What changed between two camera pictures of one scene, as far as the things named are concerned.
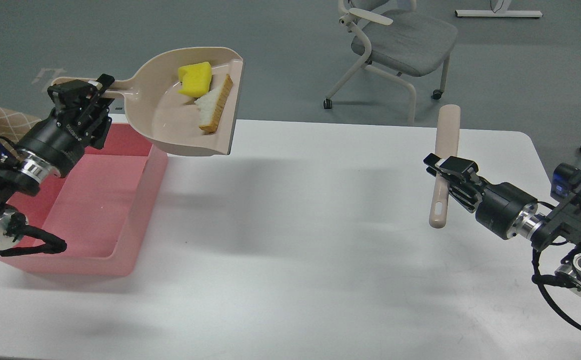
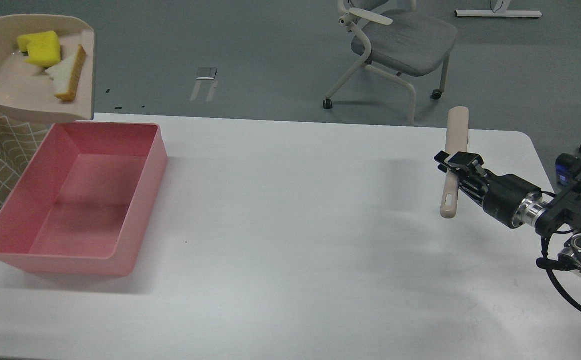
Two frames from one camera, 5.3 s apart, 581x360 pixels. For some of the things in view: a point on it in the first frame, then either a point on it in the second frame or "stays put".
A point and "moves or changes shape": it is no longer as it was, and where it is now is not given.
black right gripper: x=503 y=205 → x=512 y=200
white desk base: x=501 y=12 stays put
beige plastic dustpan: x=158 y=111 → x=0 y=74
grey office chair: x=401 y=41 stays put
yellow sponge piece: x=196 y=79 → x=44 y=48
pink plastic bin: x=101 y=210 stays put
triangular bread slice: x=211 y=105 → x=66 y=75
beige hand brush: x=448 y=130 moves or changes shape
